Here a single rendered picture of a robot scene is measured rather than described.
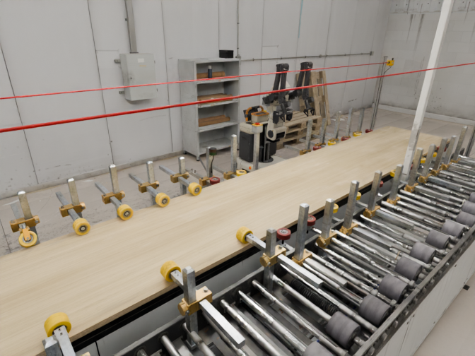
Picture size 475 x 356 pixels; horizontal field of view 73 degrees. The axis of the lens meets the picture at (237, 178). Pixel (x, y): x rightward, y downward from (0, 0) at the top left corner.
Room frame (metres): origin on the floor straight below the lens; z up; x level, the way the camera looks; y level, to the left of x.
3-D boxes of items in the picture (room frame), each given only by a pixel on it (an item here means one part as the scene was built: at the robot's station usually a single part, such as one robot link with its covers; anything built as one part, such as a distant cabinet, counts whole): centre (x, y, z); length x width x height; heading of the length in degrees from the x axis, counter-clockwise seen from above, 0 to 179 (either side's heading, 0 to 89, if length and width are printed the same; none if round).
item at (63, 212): (1.68, 1.00, 0.95); 0.14 x 0.06 x 0.05; 131
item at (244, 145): (4.35, -0.31, 0.59); 0.55 x 0.34 x 0.83; 131
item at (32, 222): (1.51, 1.19, 0.95); 0.14 x 0.06 x 0.05; 131
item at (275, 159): (4.28, -0.37, 0.16); 0.67 x 0.64 x 0.25; 41
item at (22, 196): (1.53, 1.17, 0.90); 0.04 x 0.04 x 0.48; 41
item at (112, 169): (1.86, 0.79, 0.93); 0.04 x 0.04 x 0.48; 41
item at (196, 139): (5.31, 0.46, 0.78); 0.90 x 0.45 x 1.55; 131
